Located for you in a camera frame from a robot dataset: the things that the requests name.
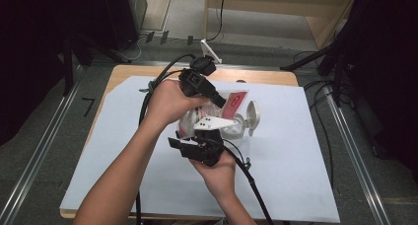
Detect red and white refill pouch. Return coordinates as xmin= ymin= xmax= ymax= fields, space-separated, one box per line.
xmin=176 ymin=90 xmax=249 ymax=141

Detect light wooden shelf unit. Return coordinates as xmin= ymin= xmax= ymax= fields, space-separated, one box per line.
xmin=203 ymin=0 xmax=360 ymax=50

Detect black floor cables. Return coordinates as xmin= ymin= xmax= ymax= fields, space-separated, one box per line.
xmin=293 ymin=50 xmax=336 ymax=188

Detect person's right hand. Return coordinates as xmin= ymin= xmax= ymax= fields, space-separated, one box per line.
xmin=189 ymin=150 xmax=238 ymax=200

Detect black cabinet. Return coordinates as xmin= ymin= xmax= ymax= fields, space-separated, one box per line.
xmin=102 ymin=0 xmax=148 ymax=52

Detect person's left hand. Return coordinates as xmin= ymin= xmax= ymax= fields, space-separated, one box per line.
xmin=144 ymin=79 xmax=210 ymax=127

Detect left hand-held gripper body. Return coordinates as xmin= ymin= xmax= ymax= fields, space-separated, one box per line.
xmin=177 ymin=37 xmax=223 ymax=98

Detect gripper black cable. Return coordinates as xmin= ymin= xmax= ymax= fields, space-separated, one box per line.
xmin=135 ymin=53 xmax=198 ymax=225
xmin=222 ymin=138 xmax=274 ymax=225

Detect black tripod stand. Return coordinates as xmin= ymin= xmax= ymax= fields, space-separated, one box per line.
xmin=280 ymin=34 xmax=350 ymax=105

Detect thin black hanging cable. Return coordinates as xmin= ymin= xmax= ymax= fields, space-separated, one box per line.
xmin=205 ymin=0 xmax=228 ymax=42

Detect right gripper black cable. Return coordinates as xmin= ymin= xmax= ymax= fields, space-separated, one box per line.
xmin=222 ymin=138 xmax=274 ymax=225

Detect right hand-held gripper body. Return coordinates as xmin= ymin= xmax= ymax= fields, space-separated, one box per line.
xmin=178 ymin=115 xmax=239 ymax=168

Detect black metal stand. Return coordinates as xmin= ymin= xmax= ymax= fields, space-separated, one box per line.
xmin=61 ymin=34 xmax=132 ymax=97

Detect metal floor rail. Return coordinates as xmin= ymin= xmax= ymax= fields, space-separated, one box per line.
xmin=323 ymin=86 xmax=392 ymax=225
xmin=0 ymin=81 xmax=82 ymax=225

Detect clear jar with white lid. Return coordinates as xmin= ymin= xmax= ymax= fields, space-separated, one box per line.
xmin=219 ymin=100 xmax=261 ymax=141

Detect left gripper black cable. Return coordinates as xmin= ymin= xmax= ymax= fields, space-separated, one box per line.
xmin=135 ymin=53 xmax=198 ymax=225

